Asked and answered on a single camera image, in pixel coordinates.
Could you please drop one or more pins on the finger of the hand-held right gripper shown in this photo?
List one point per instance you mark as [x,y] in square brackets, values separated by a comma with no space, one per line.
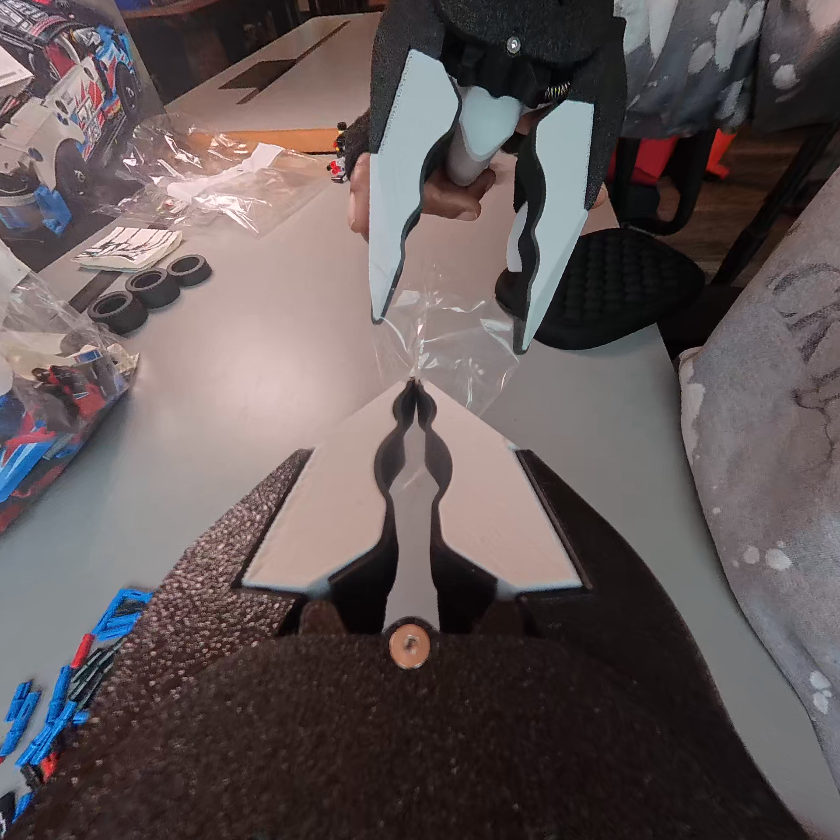
[564,197]
[413,131]

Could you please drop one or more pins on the person's grey printed hoodie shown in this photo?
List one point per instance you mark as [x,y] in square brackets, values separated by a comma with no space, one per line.
[774,459]

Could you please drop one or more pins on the small building brick assembly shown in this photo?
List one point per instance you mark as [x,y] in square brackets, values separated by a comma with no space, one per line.
[340,164]

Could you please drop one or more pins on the orange cone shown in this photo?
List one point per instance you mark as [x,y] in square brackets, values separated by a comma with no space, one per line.
[720,154]

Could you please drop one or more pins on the clear bag of building parts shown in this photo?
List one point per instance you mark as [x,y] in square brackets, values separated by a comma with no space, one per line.
[59,394]

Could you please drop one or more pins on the toy car box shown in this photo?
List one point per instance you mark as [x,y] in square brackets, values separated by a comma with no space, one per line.
[59,118]

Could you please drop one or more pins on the black and white sticker sheet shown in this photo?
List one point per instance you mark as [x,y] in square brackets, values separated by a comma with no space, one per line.
[128,248]

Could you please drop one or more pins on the heap of small building pieces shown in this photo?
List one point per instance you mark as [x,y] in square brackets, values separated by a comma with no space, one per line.
[115,620]

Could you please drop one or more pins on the person's right hand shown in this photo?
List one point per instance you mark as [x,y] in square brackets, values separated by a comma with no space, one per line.
[453,200]

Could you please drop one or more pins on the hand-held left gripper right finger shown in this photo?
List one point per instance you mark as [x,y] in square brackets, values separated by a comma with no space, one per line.
[505,518]

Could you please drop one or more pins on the black mesh office chair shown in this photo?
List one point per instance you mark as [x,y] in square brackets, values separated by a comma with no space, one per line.
[610,289]

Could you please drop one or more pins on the person's right forearm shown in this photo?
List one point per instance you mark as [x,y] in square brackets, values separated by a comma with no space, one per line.
[709,59]

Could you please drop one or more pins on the grey desk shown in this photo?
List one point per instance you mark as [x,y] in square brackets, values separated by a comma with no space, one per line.
[262,367]

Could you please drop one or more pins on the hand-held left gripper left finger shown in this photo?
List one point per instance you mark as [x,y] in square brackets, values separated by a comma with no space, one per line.
[328,518]

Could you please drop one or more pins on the small clear plastic bag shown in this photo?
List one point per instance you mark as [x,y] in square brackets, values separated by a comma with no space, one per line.
[459,334]

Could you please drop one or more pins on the red chair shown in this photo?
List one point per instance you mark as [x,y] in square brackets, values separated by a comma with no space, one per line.
[649,161]

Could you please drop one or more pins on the large clear plastic bag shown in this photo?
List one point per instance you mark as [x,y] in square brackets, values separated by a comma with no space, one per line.
[216,177]

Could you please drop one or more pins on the grey neighbouring table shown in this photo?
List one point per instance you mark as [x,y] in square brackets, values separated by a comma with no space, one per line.
[328,79]

